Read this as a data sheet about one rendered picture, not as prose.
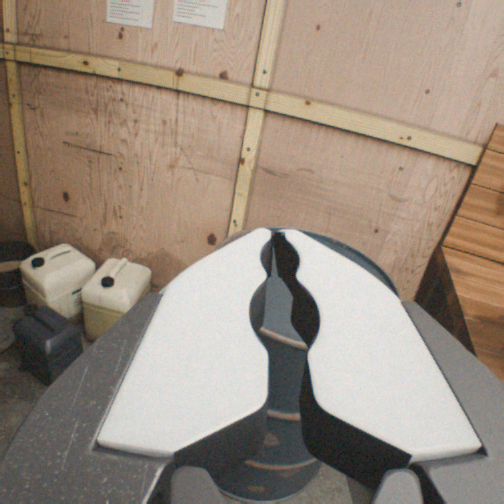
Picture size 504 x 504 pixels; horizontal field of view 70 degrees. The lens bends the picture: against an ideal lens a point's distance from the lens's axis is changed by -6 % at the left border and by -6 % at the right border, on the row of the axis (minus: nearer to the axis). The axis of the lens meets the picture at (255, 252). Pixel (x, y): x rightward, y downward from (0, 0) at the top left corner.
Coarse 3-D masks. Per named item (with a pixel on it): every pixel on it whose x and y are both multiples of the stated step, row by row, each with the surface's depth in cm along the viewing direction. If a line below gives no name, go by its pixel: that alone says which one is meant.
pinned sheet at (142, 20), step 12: (108, 0) 142; (120, 0) 141; (132, 0) 140; (144, 0) 139; (108, 12) 144; (120, 12) 143; (132, 12) 142; (144, 12) 141; (132, 24) 145; (144, 24) 143
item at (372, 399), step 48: (288, 240) 11; (288, 288) 12; (336, 288) 9; (384, 288) 9; (336, 336) 8; (384, 336) 8; (336, 384) 7; (384, 384) 7; (432, 384) 7; (336, 432) 6; (384, 432) 6; (432, 432) 6
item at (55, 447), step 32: (128, 320) 8; (96, 352) 7; (128, 352) 7; (64, 384) 7; (96, 384) 7; (32, 416) 6; (64, 416) 6; (96, 416) 6; (32, 448) 5; (64, 448) 6; (96, 448) 6; (0, 480) 5; (32, 480) 5; (64, 480) 5; (96, 480) 5; (128, 480) 5; (160, 480) 5
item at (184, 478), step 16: (176, 480) 5; (192, 480) 5; (208, 480) 5; (384, 480) 5; (400, 480) 5; (416, 480) 5; (176, 496) 5; (192, 496) 5; (208, 496) 5; (384, 496) 5; (400, 496) 5; (416, 496) 5
